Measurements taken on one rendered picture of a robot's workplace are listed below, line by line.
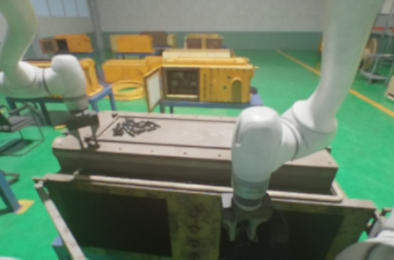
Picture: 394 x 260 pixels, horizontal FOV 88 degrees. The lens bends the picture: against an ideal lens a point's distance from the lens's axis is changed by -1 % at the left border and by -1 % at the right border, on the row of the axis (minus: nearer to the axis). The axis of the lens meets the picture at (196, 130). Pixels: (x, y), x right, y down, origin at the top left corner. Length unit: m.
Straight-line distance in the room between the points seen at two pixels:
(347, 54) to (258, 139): 0.19
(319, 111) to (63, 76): 0.85
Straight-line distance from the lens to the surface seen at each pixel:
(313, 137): 0.52
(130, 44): 10.06
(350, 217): 1.12
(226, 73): 3.44
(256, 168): 0.46
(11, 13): 0.66
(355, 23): 0.35
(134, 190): 1.02
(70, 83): 0.95
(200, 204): 0.98
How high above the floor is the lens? 1.89
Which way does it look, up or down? 28 degrees down
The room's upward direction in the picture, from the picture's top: straight up
